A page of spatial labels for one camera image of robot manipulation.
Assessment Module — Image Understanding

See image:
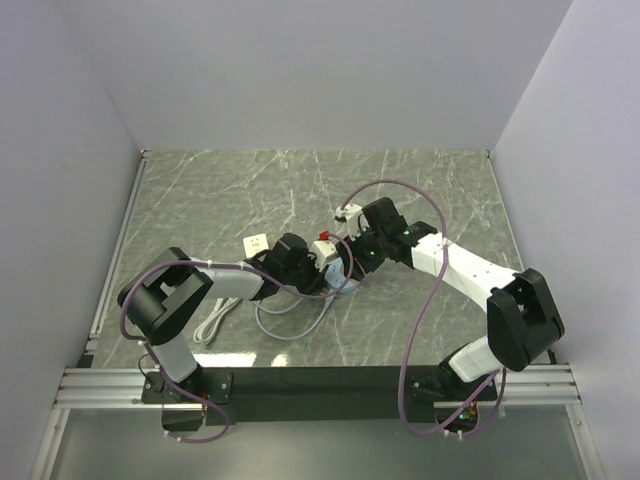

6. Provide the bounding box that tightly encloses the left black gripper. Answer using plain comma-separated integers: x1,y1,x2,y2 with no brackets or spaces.
281,248,330,298

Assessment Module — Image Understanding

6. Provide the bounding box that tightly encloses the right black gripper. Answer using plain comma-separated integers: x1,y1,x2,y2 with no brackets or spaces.
335,221,387,282

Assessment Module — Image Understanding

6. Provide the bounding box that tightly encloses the white cube plug adapter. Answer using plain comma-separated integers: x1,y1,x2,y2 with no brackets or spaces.
242,233,269,258

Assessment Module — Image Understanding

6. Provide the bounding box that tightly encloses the round blue power socket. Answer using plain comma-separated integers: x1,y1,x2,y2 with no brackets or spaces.
325,258,359,294

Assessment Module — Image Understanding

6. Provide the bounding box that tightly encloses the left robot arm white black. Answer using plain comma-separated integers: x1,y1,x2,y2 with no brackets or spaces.
117,233,338,402

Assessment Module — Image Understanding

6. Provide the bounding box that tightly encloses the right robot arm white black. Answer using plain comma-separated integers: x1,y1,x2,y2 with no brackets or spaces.
335,197,565,399

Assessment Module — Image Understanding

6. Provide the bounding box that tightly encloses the black base bar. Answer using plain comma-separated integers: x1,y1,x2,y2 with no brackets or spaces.
140,364,499,427

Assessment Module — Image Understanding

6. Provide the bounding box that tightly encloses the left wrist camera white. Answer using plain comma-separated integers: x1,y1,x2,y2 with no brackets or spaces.
309,231,342,271

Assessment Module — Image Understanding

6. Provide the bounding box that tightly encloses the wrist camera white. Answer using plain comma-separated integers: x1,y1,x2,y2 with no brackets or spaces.
309,231,342,271
334,203,366,240

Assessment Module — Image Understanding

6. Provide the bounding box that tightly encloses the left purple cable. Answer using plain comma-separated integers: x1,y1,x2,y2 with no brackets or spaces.
119,237,355,445

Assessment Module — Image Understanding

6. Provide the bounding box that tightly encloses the purple cable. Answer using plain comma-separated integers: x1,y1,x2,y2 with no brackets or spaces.
341,179,507,441
119,237,355,445

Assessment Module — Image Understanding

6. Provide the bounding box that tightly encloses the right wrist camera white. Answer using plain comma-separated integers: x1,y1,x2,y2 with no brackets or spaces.
334,203,366,240

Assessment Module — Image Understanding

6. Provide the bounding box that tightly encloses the light blue socket cable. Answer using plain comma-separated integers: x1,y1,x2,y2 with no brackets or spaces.
254,289,341,342

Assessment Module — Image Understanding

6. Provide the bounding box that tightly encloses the white power strip cord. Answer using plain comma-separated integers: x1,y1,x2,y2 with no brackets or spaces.
192,297,241,345

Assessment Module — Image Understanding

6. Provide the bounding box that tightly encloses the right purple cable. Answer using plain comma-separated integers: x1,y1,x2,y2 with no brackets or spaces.
341,179,507,441

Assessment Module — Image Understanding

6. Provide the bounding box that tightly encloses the aluminium frame rail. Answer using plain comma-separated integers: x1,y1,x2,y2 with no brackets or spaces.
31,149,603,479

